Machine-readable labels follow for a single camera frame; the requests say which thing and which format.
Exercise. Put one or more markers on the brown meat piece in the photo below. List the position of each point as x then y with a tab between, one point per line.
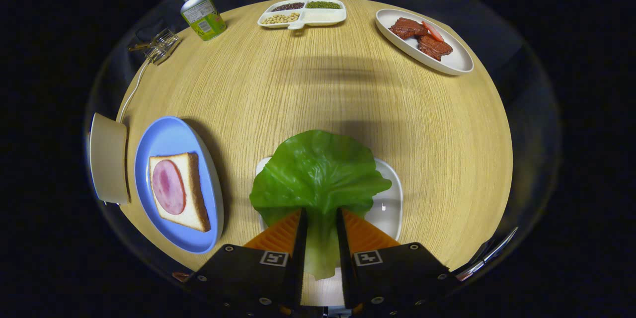
435	47
407	27

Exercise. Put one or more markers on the white bread slice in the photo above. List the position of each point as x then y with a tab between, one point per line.
194	198

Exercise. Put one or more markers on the metal bottle with green label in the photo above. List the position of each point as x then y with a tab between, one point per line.
203	17

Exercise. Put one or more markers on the pile of green mung beans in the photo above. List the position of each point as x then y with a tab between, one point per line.
323	5

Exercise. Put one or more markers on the cream toaster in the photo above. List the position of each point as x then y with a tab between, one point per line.
109	159

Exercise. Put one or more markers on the pile of dark red beans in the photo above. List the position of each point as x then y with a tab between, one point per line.
288	6

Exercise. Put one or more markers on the white oval meat plate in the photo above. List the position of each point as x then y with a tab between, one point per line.
454	59

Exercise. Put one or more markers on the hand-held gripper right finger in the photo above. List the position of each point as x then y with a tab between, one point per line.
344	258

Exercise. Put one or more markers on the green lettuce leaf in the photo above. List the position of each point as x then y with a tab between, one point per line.
318	169

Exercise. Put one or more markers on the pink sausage slice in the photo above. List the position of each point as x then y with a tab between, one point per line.
433	31

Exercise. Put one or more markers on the white divided dish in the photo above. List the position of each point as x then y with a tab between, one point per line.
323	16

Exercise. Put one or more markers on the wooden utensil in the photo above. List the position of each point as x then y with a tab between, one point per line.
141	46

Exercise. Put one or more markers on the white square plate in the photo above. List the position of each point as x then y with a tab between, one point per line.
390	208

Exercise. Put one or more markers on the pile of yellow soybeans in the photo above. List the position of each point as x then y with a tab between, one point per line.
280	18

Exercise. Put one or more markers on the blue plate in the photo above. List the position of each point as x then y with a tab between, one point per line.
171	136

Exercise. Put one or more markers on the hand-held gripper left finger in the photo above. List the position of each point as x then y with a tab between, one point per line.
299	258

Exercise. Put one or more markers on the pink ham slice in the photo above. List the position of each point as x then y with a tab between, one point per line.
169	186

